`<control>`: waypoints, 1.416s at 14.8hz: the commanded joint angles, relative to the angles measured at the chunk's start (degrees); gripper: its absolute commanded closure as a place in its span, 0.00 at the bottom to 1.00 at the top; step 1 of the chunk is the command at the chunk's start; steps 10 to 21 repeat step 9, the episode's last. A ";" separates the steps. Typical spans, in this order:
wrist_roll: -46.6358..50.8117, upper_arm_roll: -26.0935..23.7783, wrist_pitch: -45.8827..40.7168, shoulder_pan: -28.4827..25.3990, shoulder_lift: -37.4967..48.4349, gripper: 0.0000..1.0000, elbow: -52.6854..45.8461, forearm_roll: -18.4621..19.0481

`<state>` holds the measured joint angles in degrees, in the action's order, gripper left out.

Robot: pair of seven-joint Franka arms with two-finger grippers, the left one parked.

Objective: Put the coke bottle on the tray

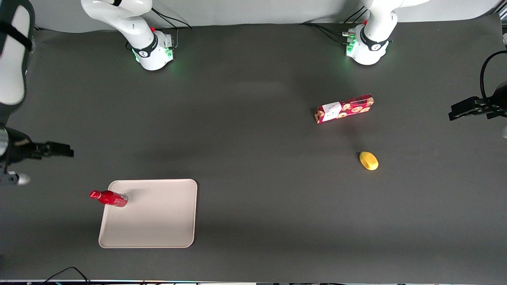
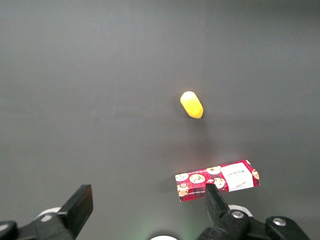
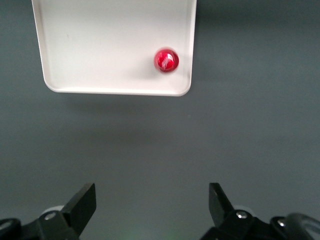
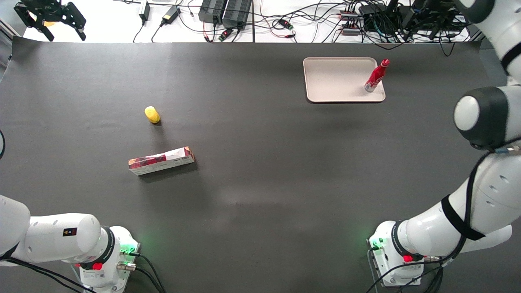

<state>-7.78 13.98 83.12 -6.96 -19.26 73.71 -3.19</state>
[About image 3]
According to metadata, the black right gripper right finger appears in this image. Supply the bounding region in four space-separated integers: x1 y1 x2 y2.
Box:
199 182 320 240

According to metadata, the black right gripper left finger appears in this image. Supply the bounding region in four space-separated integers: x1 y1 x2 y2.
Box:
0 182 97 240

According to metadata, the red shiny ball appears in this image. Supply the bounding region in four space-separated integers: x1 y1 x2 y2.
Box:
153 46 180 75

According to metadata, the white plastic tray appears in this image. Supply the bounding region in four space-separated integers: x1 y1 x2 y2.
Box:
31 0 198 97

